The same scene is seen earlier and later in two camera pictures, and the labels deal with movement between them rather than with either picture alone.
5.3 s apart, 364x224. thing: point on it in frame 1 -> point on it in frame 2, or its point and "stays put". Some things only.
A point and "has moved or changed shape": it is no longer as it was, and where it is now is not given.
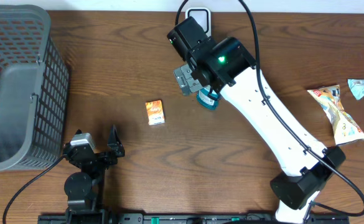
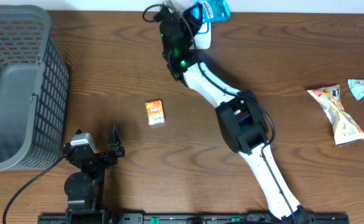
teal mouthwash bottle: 208,101 has moved or changed shape
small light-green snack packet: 359,87 stays put
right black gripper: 188,79 -> 195,23
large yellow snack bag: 345,129 stays put
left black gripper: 116,144 stays put
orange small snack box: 155,111 stays put
